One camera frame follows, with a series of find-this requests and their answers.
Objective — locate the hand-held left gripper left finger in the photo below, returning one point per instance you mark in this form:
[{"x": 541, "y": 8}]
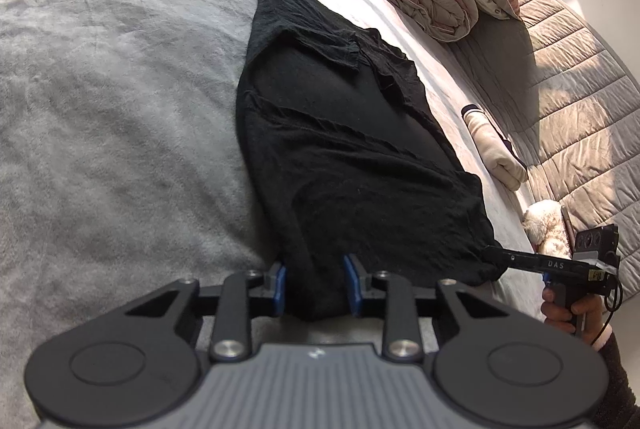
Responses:
[{"x": 280, "y": 291}]

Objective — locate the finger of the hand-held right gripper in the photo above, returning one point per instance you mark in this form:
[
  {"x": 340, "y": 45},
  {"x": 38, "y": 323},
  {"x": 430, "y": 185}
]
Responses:
[{"x": 500, "y": 256}]

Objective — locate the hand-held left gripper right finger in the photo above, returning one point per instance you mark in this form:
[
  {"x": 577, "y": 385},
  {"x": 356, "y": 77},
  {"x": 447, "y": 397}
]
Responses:
[{"x": 353, "y": 289}]

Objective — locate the black shirt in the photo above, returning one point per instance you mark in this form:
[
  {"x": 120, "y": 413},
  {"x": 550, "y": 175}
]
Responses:
[{"x": 340, "y": 149}]

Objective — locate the person's right forearm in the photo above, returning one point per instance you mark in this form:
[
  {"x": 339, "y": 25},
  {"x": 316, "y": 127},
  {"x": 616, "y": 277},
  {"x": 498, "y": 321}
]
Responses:
[{"x": 617, "y": 384}]

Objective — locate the person's right hand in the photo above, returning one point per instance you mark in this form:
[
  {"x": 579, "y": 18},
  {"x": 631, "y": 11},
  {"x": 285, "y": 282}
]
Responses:
[{"x": 590, "y": 314}]

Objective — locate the white plush toy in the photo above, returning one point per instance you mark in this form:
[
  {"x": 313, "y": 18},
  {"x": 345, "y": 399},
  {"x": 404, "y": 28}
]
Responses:
[{"x": 545, "y": 224}]

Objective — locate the folded beige black garment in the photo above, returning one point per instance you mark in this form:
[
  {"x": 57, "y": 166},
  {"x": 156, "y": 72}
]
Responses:
[{"x": 495, "y": 149}]

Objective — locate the grey quilted headboard cover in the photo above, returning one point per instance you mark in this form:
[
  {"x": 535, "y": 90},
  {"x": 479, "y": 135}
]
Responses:
[{"x": 575, "y": 99}]

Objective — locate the bed with grey sheet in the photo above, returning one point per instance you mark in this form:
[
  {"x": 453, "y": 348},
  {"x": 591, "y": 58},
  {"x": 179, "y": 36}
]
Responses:
[{"x": 125, "y": 109}]

